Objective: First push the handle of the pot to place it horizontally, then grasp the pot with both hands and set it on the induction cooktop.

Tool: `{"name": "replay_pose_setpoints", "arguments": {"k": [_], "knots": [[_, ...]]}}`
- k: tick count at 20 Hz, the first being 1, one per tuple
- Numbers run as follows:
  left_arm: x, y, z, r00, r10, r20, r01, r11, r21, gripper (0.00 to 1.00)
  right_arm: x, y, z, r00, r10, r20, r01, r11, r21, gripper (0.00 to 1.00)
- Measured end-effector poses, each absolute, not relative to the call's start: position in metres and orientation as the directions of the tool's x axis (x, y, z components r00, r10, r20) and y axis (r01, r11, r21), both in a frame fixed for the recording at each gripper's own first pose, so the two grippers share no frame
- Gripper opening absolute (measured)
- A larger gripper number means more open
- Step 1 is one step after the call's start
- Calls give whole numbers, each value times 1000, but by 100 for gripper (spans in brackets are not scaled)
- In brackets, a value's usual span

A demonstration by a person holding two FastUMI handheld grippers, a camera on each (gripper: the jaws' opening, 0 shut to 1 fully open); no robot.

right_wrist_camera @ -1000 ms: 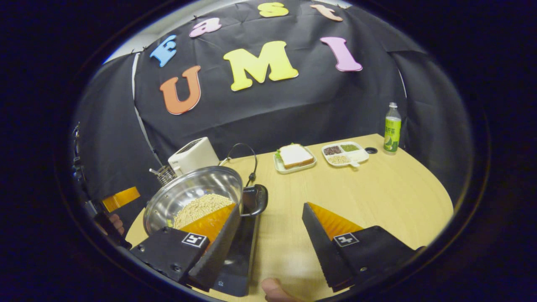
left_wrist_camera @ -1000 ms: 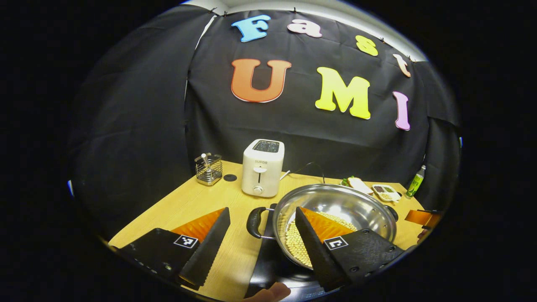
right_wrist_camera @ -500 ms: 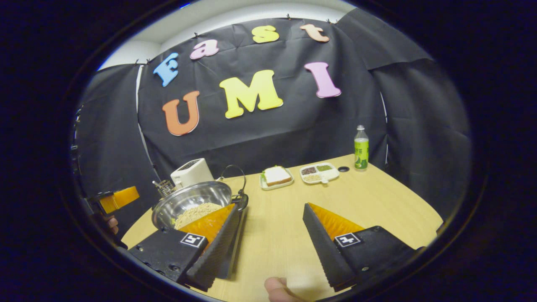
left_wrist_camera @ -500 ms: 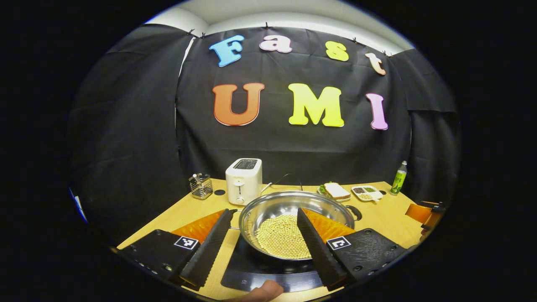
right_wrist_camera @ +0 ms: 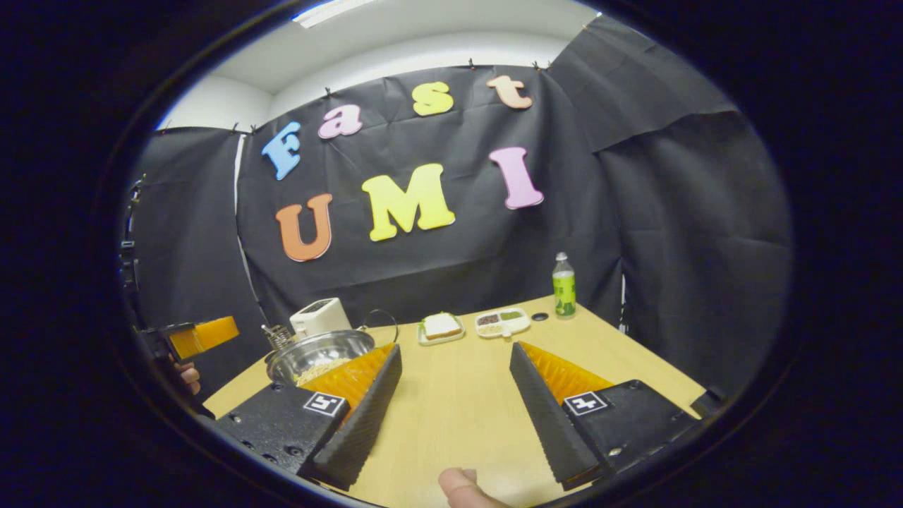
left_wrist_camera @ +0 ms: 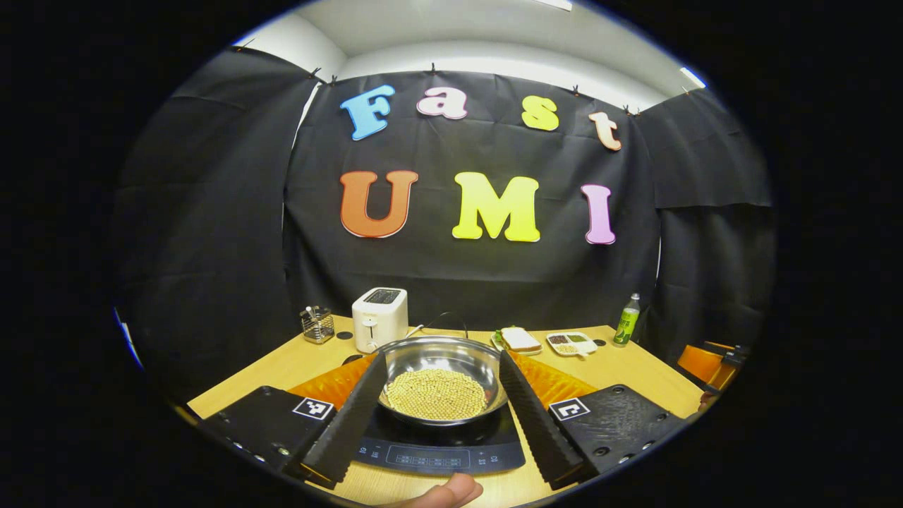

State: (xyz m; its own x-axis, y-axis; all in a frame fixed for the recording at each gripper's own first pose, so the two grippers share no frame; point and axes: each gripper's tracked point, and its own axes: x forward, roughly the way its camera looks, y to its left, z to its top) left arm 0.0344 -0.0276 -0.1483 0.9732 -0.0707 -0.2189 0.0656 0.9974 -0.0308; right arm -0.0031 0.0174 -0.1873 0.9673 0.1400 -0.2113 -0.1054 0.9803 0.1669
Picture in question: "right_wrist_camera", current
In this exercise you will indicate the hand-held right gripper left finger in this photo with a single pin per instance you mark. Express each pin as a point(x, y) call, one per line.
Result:
point(367, 423)

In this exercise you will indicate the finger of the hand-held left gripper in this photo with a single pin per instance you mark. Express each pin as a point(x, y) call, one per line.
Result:
point(204, 335)

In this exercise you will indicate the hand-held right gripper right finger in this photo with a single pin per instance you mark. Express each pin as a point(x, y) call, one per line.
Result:
point(547, 430)

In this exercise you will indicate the stainless steel pot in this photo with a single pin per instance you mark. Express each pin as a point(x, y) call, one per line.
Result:
point(317, 347)

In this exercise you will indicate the pile of soybeans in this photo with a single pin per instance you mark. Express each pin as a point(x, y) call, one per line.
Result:
point(321, 370)

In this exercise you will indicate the white sandwich plate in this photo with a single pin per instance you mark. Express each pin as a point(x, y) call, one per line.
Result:
point(441, 340)

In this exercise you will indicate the divided white bean tray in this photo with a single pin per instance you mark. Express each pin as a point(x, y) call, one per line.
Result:
point(502, 323)

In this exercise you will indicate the white toaster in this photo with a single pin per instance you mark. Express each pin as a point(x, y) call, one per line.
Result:
point(321, 316)

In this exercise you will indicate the white bread sandwich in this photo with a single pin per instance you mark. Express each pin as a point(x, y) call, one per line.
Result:
point(441, 324)

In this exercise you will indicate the green drink bottle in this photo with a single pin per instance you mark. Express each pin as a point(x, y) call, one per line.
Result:
point(564, 293)

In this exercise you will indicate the black backdrop cloth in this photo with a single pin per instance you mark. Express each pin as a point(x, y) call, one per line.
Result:
point(635, 247)

